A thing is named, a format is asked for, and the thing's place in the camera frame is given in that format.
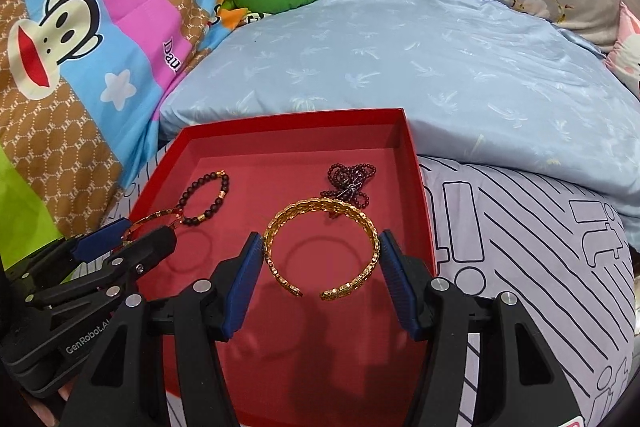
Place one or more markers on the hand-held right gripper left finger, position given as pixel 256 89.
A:
pixel 245 289

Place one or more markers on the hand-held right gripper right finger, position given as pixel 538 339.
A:
pixel 400 289

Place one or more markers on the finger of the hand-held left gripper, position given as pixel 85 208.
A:
pixel 150 244
pixel 100 237

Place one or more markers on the thin gold bangle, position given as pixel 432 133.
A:
pixel 150 216

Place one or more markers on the red cardboard box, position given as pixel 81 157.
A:
pixel 310 357

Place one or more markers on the monkey print blanket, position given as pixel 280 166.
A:
pixel 75 32

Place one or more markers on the light blue quilt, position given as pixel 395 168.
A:
pixel 400 67

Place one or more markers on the pink rabbit cushion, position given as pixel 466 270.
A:
pixel 627 52

